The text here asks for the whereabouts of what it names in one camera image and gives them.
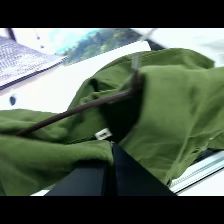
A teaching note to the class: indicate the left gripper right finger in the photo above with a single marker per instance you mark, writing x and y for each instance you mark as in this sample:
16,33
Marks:
136,178

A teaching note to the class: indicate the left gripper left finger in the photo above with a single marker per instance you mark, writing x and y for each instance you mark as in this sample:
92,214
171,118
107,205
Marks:
86,181

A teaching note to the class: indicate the brown clothes hanger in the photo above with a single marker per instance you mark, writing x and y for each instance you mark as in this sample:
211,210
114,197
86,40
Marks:
80,109

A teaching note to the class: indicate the green long-sleeved shirt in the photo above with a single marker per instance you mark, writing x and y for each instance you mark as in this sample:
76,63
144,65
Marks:
173,113

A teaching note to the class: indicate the silver frame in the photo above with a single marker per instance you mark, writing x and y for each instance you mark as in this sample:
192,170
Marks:
200,171

